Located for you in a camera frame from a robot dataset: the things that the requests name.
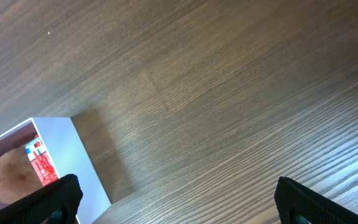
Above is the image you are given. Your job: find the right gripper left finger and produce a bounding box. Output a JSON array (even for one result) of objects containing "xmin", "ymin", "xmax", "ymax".
[{"xmin": 0, "ymin": 174, "xmax": 83, "ymax": 224}]

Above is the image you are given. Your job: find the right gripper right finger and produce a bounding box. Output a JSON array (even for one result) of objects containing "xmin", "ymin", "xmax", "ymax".
[{"xmin": 274, "ymin": 177, "xmax": 358, "ymax": 224}]

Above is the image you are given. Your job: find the red toy fire truck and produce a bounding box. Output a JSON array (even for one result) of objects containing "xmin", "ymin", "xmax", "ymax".
[{"xmin": 25, "ymin": 134, "xmax": 59, "ymax": 186}]

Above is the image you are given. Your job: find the brown plush toy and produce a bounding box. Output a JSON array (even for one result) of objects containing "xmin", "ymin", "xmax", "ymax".
[{"xmin": 0, "ymin": 147, "xmax": 43, "ymax": 204}]

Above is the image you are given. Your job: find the white box pink interior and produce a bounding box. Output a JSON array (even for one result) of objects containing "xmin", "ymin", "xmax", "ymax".
[{"xmin": 0, "ymin": 117, "xmax": 111, "ymax": 224}]

